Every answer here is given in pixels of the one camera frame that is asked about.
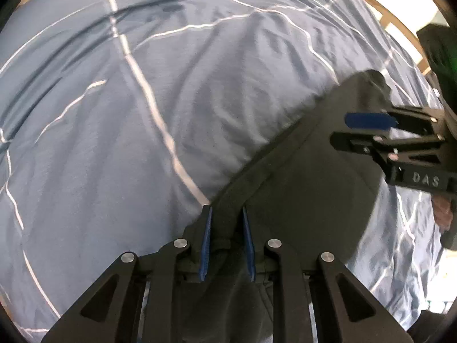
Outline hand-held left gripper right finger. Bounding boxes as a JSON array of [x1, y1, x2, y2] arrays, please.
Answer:
[[242, 206, 415, 343]]

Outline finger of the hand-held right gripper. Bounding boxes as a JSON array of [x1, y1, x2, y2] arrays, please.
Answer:
[[331, 131, 446, 183], [345, 106, 445, 137]]

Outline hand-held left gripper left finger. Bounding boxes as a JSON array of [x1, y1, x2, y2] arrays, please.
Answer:
[[40, 205, 215, 343]]

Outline black pants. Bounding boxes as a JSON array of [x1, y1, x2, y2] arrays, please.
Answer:
[[175, 69, 400, 343]]

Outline person's right hand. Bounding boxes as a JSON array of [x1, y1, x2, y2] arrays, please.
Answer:
[[431, 197, 455, 234]]

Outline blue bedspread with white lines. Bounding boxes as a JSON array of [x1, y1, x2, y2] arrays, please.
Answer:
[[0, 0, 450, 343]]

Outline wooden bed frame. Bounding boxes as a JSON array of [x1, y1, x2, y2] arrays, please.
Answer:
[[359, 0, 434, 75]]

